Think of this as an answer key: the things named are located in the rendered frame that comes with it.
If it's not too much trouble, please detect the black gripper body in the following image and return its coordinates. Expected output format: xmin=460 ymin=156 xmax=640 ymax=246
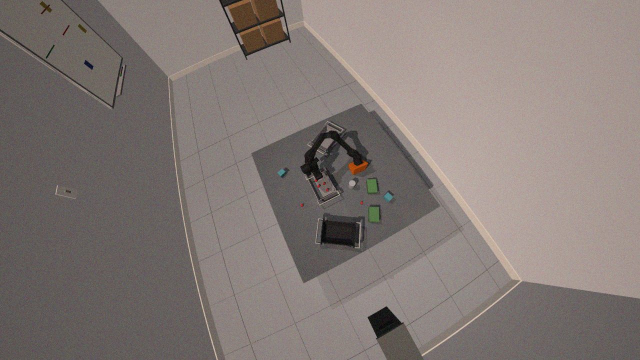
xmin=311 ymin=165 xmax=323 ymax=180

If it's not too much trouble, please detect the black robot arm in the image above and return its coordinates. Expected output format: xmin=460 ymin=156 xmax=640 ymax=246
xmin=300 ymin=130 xmax=363 ymax=176

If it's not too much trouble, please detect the green rectangular block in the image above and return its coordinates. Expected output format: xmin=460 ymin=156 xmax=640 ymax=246
xmin=366 ymin=179 xmax=378 ymax=194
xmin=368 ymin=206 xmax=380 ymax=223

